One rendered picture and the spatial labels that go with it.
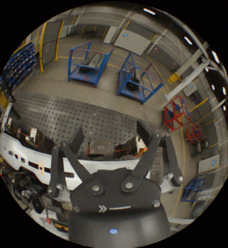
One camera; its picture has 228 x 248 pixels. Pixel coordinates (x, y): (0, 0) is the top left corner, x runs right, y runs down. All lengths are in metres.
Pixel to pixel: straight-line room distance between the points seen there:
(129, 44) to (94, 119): 7.27
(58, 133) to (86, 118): 0.31
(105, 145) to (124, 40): 7.53
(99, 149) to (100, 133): 0.39
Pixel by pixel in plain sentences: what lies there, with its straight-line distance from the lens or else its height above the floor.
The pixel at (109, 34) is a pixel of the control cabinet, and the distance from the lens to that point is 7.68.
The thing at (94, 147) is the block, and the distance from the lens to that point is 0.45.
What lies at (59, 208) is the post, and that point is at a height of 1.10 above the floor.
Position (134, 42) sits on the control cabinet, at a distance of 7.72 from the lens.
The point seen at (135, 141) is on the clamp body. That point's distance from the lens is 0.53.
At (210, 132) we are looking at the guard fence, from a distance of 7.43.
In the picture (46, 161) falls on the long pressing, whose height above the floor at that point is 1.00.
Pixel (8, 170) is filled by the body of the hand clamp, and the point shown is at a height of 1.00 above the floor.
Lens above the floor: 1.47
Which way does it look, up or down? 59 degrees down
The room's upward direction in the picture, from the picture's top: 43 degrees clockwise
